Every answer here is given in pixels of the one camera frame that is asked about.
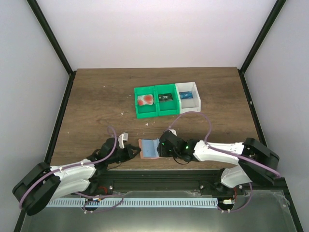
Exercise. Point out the light blue cable duct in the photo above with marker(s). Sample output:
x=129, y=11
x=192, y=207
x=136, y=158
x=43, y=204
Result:
x=137, y=203

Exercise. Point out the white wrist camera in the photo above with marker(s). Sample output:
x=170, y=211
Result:
x=122, y=138
x=173, y=131

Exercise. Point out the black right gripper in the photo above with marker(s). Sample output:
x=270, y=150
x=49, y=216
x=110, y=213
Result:
x=161, y=147

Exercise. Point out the middle green plastic bin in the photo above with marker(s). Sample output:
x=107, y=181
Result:
x=170, y=107

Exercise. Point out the black front frame rail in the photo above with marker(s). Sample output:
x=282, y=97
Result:
x=206, y=182

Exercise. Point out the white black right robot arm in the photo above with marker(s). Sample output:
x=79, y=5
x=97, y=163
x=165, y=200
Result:
x=252, y=161

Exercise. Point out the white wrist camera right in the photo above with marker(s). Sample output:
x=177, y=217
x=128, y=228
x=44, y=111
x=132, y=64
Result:
x=173, y=131

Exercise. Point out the blue card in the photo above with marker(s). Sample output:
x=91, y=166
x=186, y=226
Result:
x=186, y=95

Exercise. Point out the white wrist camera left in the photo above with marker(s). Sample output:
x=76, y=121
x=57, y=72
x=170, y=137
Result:
x=122, y=138

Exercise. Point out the right black frame post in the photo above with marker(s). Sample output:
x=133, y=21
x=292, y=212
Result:
x=275, y=11

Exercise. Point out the green plastic bin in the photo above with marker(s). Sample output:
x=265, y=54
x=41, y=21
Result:
x=145, y=111
x=170, y=107

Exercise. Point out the white plastic bin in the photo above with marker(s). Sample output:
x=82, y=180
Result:
x=189, y=105

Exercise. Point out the black frame post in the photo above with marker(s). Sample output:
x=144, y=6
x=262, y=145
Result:
x=275, y=11
x=50, y=35

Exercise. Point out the left green plastic bin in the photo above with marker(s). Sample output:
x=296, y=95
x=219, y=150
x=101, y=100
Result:
x=145, y=111

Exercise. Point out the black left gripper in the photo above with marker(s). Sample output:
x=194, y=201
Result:
x=127, y=151

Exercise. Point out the dark green card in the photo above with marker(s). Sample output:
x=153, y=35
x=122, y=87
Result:
x=165, y=97

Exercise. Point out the red and white card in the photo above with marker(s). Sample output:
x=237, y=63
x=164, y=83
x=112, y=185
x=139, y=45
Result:
x=145, y=100

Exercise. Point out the pink leather card holder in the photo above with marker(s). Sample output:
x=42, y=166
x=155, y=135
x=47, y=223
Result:
x=149, y=149

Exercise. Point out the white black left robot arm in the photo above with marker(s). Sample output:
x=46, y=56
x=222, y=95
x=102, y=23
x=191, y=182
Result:
x=45, y=183

